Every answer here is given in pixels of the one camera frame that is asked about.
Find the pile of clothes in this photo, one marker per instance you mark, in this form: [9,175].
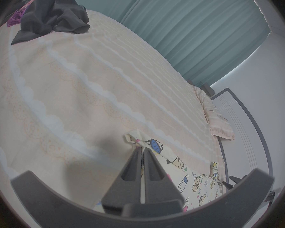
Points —
[52,15]

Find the grey white bedside table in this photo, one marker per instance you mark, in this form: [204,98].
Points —
[207,88]

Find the bed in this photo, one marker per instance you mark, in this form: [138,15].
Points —
[85,91]

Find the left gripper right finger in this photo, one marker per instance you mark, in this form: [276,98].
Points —
[159,189]

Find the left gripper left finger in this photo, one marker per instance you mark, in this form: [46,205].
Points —
[123,189]

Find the white printed pyjama top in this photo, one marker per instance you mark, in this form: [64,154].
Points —
[180,174]

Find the cream pillow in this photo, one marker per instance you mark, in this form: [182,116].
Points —
[218,120]

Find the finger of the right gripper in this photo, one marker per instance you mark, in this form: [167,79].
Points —
[236,180]
[228,185]

